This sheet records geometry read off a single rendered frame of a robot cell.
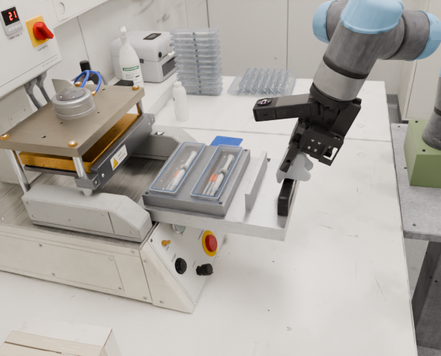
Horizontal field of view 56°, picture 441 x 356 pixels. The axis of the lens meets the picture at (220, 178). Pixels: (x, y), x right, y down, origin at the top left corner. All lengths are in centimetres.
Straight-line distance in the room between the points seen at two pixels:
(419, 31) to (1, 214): 86
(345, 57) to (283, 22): 261
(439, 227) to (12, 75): 103
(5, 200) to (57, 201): 22
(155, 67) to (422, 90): 179
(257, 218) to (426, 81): 230
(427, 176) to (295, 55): 221
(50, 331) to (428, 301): 122
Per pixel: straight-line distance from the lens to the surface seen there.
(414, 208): 119
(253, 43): 333
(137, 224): 79
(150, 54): 180
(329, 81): 67
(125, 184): 97
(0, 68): 95
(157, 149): 102
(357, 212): 114
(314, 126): 72
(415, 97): 299
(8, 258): 108
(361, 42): 64
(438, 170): 125
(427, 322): 172
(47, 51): 106
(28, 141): 85
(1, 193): 108
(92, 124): 85
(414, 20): 72
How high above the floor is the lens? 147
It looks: 35 degrees down
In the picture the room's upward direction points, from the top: 5 degrees counter-clockwise
